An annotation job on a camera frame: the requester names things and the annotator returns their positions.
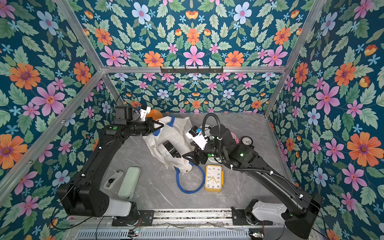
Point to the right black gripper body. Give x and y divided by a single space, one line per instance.
199 153

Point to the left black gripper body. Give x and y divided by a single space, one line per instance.
143 127

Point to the pink alarm clock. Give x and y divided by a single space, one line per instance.
236 139

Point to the white twin-bell alarm clock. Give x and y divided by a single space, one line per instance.
207 133

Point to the black twin-bell alarm clock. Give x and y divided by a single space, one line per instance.
247 141

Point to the yellow alarm clock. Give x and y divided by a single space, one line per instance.
214 180

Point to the white canvas bag blue handles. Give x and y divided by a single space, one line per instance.
174 130

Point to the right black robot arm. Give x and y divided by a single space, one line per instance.
297 210

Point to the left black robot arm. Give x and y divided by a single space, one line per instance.
82 195

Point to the orange plush toy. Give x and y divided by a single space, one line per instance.
155 114

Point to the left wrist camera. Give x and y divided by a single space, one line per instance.
144 112

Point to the black hook rail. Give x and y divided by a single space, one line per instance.
189 70

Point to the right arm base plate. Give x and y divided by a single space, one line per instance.
242 218

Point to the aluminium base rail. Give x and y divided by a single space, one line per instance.
217 218

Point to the white vented cable duct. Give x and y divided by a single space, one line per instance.
165 234

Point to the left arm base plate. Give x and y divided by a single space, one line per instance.
141 217

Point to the aluminium cage frame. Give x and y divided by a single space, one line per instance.
50 50

